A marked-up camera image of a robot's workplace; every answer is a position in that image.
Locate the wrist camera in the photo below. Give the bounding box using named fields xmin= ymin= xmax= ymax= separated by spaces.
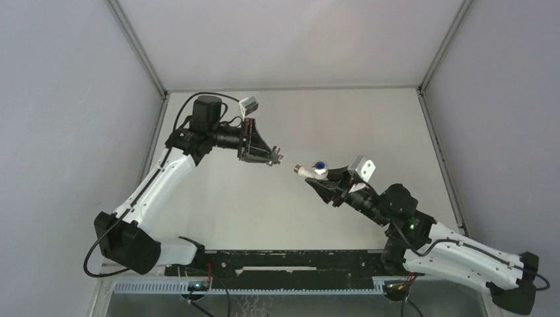
xmin=238 ymin=96 xmax=259 ymax=120
xmin=347 ymin=155 xmax=376 ymax=183

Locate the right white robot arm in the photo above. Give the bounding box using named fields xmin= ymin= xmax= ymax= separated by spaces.
xmin=297 ymin=166 xmax=539 ymax=316

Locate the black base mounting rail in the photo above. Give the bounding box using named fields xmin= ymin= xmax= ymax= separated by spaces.
xmin=164 ymin=250 xmax=409 ymax=290

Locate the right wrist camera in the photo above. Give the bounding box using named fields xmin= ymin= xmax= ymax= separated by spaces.
xmin=347 ymin=155 xmax=376 ymax=183

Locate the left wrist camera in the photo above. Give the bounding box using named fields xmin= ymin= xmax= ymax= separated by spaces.
xmin=238 ymin=96 xmax=259 ymax=120

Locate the metal tee pipe fitting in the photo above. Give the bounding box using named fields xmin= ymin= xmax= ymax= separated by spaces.
xmin=266 ymin=146 xmax=283 ymax=166

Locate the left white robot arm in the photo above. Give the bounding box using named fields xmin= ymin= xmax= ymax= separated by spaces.
xmin=87 ymin=92 xmax=283 ymax=275

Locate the white plastic water faucet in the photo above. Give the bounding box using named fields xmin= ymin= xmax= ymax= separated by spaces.
xmin=294 ymin=161 xmax=329 ymax=180

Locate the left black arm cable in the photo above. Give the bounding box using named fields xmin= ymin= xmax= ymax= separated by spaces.
xmin=83 ymin=92 xmax=242 ymax=279

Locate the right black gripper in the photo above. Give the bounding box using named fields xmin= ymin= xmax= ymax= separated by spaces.
xmin=305 ymin=164 xmax=388 ymax=227

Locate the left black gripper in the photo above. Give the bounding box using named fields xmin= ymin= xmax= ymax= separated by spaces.
xmin=209 ymin=118 xmax=277 ymax=164

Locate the white slotted cable duct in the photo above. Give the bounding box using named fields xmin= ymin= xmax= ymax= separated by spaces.
xmin=112 ymin=280 xmax=386 ymax=295

